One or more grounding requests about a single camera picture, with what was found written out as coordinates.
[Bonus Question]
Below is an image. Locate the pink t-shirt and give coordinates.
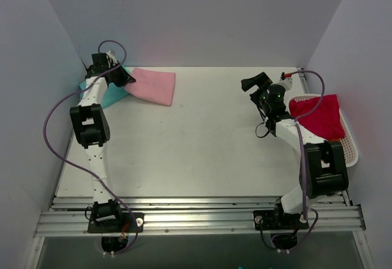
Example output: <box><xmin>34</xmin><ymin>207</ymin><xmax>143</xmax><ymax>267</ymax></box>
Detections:
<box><xmin>124</xmin><ymin>67</ymin><xmax>176</xmax><ymax>107</ymax></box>

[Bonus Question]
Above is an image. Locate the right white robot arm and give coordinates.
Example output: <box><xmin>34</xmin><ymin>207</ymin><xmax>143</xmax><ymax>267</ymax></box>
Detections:
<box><xmin>241</xmin><ymin>72</ymin><xmax>349</xmax><ymax>228</ymax></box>

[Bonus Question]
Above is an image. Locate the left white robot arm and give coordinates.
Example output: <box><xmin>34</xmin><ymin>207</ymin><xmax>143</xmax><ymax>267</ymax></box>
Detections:
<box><xmin>70</xmin><ymin>51</ymin><xmax>135</xmax><ymax>232</ymax></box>

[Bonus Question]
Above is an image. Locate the teal folded t-shirt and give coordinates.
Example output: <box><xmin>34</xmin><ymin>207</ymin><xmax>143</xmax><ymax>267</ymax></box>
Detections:
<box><xmin>78</xmin><ymin>80</ymin><xmax>131</xmax><ymax>110</ymax></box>

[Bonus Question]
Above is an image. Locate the magenta t-shirt in basket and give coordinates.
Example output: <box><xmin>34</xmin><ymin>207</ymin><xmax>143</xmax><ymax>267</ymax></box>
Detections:
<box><xmin>288</xmin><ymin>94</ymin><xmax>345</xmax><ymax>141</ymax></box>

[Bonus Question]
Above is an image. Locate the white plastic basket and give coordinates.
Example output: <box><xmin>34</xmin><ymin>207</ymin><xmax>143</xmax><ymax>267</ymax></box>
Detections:
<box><xmin>290</xmin><ymin>94</ymin><xmax>359</xmax><ymax>167</ymax></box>

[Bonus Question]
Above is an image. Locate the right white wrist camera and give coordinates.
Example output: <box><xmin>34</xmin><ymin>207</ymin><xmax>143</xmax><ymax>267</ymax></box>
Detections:
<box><xmin>277</xmin><ymin>73</ymin><xmax>293</xmax><ymax>91</ymax></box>

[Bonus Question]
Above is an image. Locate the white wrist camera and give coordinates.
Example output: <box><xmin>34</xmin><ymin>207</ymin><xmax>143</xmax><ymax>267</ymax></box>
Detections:
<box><xmin>277</xmin><ymin>73</ymin><xmax>293</xmax><ymax>91</ymax></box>
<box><xmin>106</xmin><ymin>50</ymin><xmax>118</xmax><ymax>66</ymax></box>

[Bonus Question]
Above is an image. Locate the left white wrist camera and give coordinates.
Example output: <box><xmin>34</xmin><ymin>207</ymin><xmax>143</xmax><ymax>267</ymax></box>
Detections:
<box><xmin>106</xmin><ymin>50</ymin><xmax>118</xmax><ymax>66</ymax></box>

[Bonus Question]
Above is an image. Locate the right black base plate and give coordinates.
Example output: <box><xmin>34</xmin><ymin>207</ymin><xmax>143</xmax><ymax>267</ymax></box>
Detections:
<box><xmin>252</xmin><ymin>210</ymin><xmax>309</xmax><ymax>231</ymax></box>

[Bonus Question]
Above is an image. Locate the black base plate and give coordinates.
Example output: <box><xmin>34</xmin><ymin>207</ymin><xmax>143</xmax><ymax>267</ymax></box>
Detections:
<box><xmin>87</xmin><ymin>212</ymin><xmax>145</xmax><ymax>233</ymax></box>
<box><xmin>252</xmin><ymin>210</ymin><xmax>309</xmax><ymax>231</ymax></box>

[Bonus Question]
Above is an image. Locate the aluminium rail frame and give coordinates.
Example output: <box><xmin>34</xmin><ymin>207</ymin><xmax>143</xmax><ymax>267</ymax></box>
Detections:
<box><xmin>34</xmin><ymin>194</ymin><xmax>366</xmax><ymax>237</ymax></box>

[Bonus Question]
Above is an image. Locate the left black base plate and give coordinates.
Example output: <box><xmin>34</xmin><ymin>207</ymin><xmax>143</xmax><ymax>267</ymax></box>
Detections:
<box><xmin>87</xmin><ymin>212</ymin><xmax>145</xmax><ymax>233</ymax></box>

